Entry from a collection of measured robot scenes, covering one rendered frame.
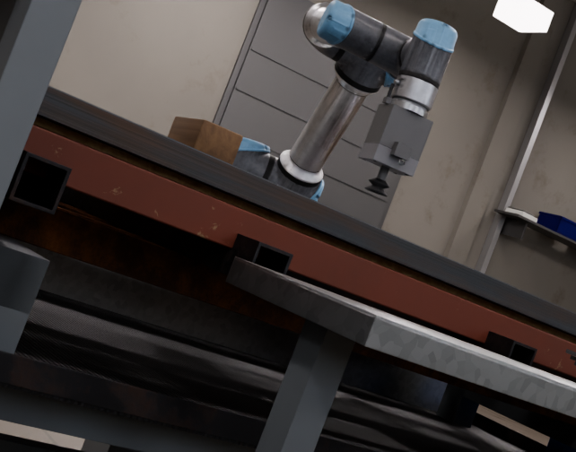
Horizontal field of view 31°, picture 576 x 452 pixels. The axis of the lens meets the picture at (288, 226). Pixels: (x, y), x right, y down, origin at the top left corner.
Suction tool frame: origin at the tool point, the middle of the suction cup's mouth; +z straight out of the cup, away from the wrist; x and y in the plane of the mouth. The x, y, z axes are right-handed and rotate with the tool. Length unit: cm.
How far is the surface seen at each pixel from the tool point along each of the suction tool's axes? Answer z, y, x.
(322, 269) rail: 16, -25, -48
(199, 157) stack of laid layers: 9, -46, -53
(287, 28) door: -216, 255, 921
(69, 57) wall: -90, 48, 889
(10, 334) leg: 34, -59, -55
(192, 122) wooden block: 4, -44, -34
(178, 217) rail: 16, -46, -53
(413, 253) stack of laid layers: 9.8, -12.7, -45.3
